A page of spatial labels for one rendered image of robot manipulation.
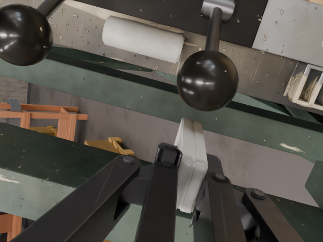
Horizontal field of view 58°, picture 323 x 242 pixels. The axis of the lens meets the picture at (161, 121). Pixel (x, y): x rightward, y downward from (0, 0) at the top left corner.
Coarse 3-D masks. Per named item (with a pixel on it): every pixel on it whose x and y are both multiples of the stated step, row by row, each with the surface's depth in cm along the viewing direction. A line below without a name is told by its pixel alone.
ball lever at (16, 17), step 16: (48, 0) 20; (64, 0) 22; (0, 16) 17; (16, 16) 17; (32, 16) 17; (48, 16) 20; (0, 32) 16; (16, 32) 17; (32, 32) 17; (48, 32) 18; (0, 48) 17; (16, 48) 17; (32, 48) 17; (48, 48) 18; (16, 64) 18; (32, 64) 19
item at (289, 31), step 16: (272, 0) 26; (288, 0) 25; (304, 0) 25; (272, 16) 26; (288, 16) 26; (304, 16) 26; (320, 16) 26; (272, 32) 26; (288, 32) 26; (304, 32) 26; (320, 32) 26; (256, 48) 27; (272, 48) 27; (288, 48) 27; (304, 48) 27; (320, 48) 26; (320, 64) 27
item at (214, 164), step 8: (208, 160) 17; (216, 160) 17; (208, 168) 16; (216, 168) 16; (200, 192) 14; (240, 192) 14; (200, 200) 14; (240, 200) 14; (200, 208) 14; (240, 208) 13; (240, 216) 13; (248, 216) 13; (248, 224) 13; (256, 224) 13; (248, 232) 13; (256, 232) 14
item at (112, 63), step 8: (56, 48) 103; (64, 48) 105; (72, 48) 107; (72, 56) 106; (80, 56) 109; (88, 56) 111; (96, 56) 113; (104, 64) 117; (112, 64) 119; (120, 64) 121; (128, 64) 123; (296, 112) 71; (304, 112) 69; (312, 120) 62
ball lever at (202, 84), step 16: (208, 0) 24; (224, 0) 24; (208, 16) 25; (224, 16) 24; (208, 32) 22; (208, 48) 20; (192, 64) 17; (208, 64) 16; (224, 64) 16; (192, 80) 16; (208, 80) 16; (224, 80) 16; (192, 96) 17; (208, 96) 16; (224, 96) 17
